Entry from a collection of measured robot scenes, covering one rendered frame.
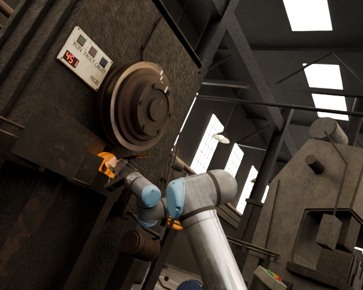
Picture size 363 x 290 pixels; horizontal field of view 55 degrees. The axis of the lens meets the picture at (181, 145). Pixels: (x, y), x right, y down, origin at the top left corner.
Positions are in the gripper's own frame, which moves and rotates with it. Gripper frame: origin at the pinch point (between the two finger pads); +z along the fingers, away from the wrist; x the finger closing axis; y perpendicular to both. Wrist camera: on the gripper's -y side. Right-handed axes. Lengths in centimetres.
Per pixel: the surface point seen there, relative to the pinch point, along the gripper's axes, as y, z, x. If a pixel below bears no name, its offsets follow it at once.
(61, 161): -3, -43, 55
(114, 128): 16.3, 0.5, 9.8
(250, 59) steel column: 364, 372, -502
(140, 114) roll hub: 29.6, -4.4, 6.6
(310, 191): 99, 1, -267
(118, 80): 35.5, 6.0, 21.1
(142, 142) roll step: 19.7, -0.2, -10.6
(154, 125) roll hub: 30.2, -3.2, -6.6
